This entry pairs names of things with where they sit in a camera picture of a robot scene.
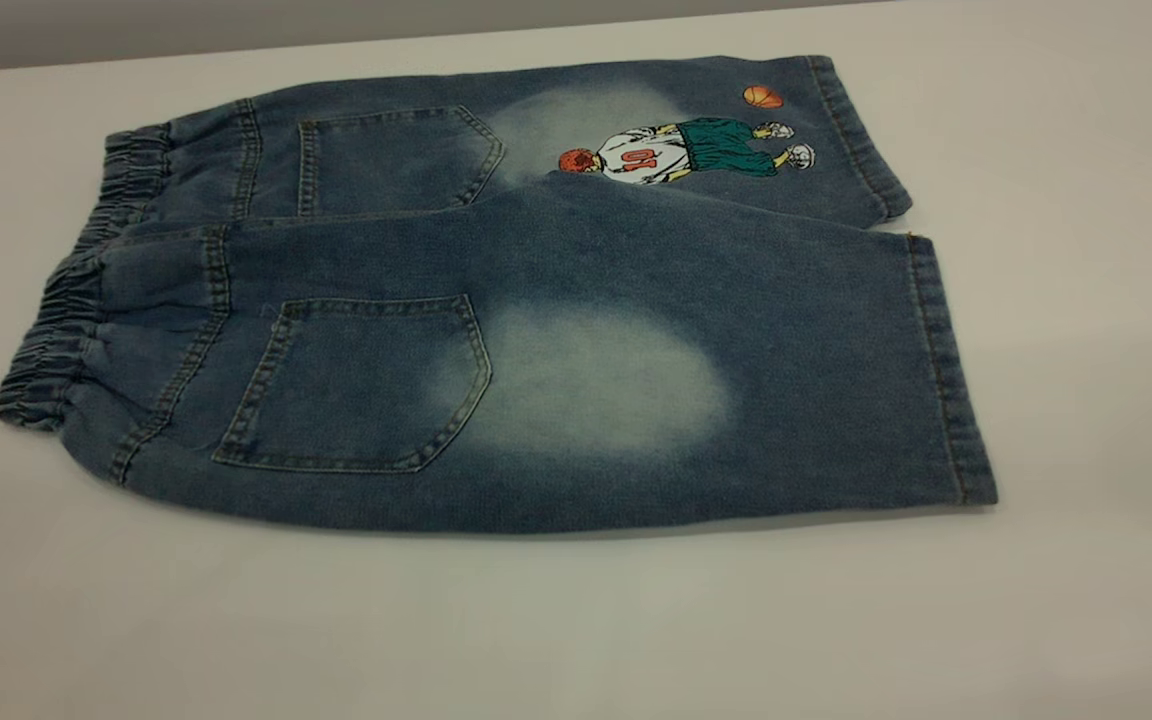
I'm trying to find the blue denim shorts with print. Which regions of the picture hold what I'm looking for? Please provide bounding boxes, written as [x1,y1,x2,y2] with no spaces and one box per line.
[0,55,999,534]

